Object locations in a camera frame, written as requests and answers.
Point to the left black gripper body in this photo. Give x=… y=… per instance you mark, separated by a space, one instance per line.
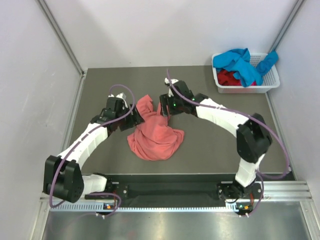
x=129 y=120

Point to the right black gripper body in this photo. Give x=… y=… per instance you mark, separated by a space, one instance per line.
x=173 y=103

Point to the pink t shirt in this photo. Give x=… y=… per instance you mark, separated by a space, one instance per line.
x=154 y=139

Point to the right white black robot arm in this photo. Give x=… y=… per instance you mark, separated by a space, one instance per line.
x=252 y=140

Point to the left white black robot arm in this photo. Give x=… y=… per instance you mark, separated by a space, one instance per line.
x=63 y=176

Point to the red t shirt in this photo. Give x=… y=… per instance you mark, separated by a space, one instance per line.
x=231 y=78

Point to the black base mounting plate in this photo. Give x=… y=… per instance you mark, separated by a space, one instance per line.
x=172 y=202

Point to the blue t shirt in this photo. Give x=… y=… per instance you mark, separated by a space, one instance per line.
x=238 y=60

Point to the white plastic basket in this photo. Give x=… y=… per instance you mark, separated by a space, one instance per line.
x=270 y=80

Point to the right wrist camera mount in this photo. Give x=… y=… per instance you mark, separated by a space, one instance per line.
x=169 y=83

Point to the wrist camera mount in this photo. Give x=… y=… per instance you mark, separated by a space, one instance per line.
x=169 y=83
x=120 y=96

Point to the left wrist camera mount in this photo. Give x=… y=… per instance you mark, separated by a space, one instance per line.
x=120 y=96

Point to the left aluminium corner post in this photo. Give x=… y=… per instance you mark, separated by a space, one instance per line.
x=44 y=7

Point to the aluminium corner post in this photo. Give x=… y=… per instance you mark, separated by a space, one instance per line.
x=44 y=7
x=293 y=13

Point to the slotted cable duct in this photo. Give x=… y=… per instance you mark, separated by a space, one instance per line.
x=109 y=207

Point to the aluminium frame rail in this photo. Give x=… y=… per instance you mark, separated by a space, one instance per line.
x=287 y=192

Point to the right aluminium corner post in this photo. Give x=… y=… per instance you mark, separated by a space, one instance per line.
x=293 y=13

